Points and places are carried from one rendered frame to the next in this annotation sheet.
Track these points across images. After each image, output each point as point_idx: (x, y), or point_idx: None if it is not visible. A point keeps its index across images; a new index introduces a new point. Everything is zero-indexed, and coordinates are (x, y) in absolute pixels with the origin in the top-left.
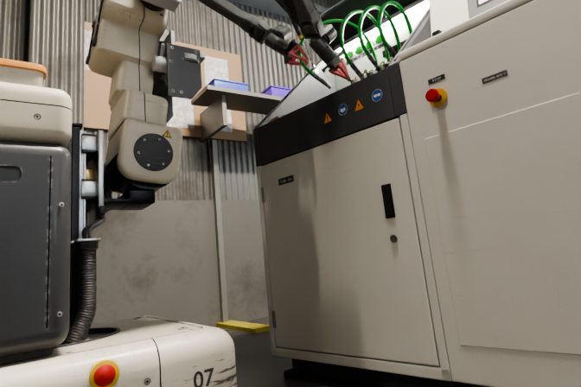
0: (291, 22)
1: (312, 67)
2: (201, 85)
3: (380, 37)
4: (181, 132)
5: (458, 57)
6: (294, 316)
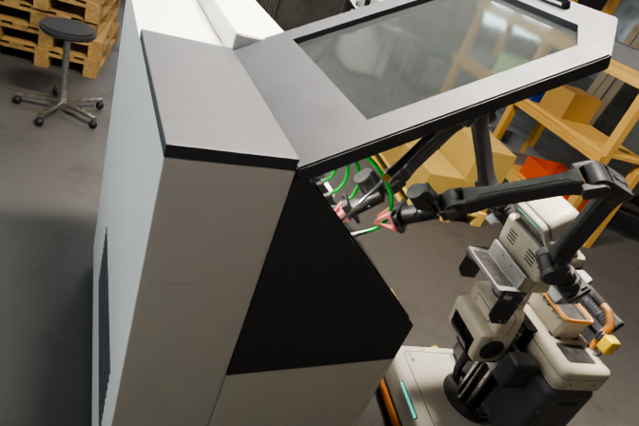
0: (413, 156)
1: (342, 222)
2: (459, 265)
3: (332, 177)
4: (457, 297)
5: None
6: None
